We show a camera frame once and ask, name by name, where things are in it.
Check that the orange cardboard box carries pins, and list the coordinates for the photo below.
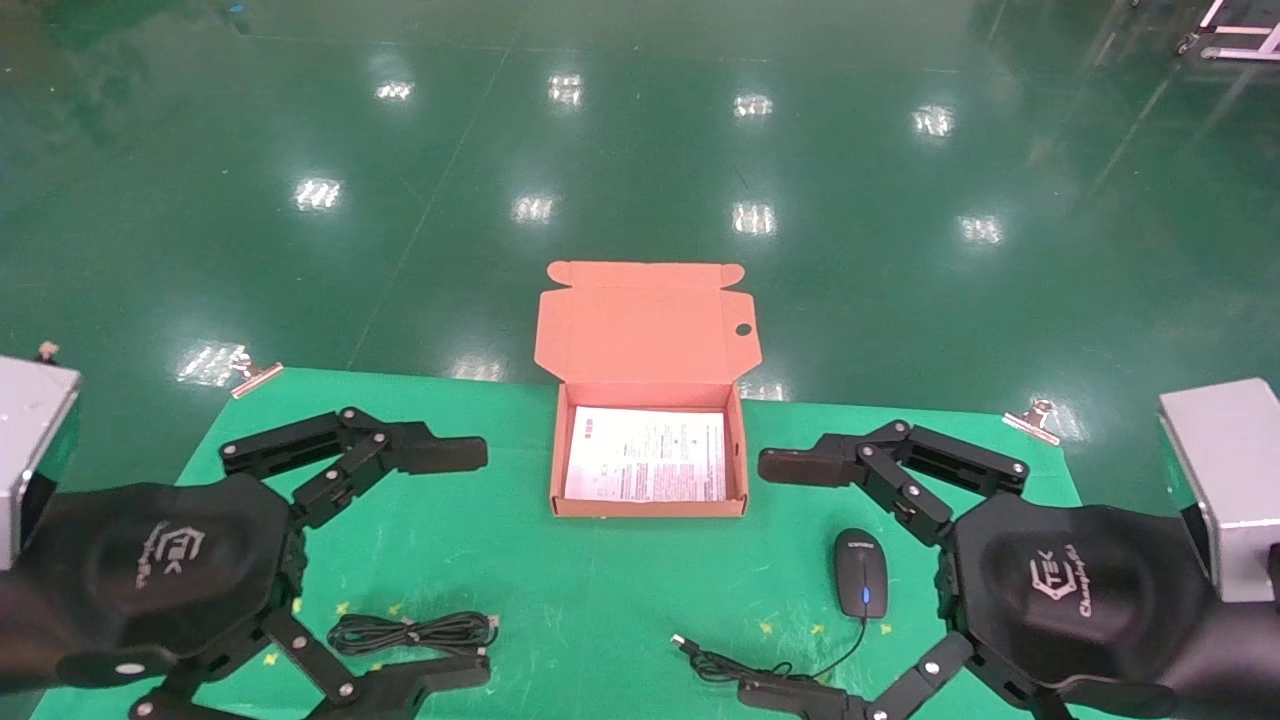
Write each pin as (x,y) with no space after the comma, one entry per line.
(648,325)

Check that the metal binder clip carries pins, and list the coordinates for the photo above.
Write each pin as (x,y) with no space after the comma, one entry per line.
(255,375)
(1035,422)

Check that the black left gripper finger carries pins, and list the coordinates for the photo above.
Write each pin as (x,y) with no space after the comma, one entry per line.
(430,452)

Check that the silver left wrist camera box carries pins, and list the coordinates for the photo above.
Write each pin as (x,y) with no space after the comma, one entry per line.
(30,450)

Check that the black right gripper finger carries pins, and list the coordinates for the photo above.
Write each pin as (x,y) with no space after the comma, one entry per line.
(800,698)
(810,465)

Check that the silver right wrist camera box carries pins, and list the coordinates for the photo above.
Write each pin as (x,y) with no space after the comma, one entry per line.
(1230,480)

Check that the white wheeled cart frame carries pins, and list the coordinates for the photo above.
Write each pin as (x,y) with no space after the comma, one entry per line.
(1240,30)

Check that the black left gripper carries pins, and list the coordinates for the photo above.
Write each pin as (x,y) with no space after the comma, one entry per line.
(150,570)

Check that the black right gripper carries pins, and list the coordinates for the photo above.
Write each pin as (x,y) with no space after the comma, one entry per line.
(1090,590)

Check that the green table mat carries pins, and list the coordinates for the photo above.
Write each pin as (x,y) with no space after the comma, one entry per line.
(600,600)

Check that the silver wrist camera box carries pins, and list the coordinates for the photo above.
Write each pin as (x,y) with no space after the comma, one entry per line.
(30,450)
(1230,480)

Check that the white printed instruction sheet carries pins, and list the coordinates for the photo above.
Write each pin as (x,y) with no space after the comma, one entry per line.
(645,455)

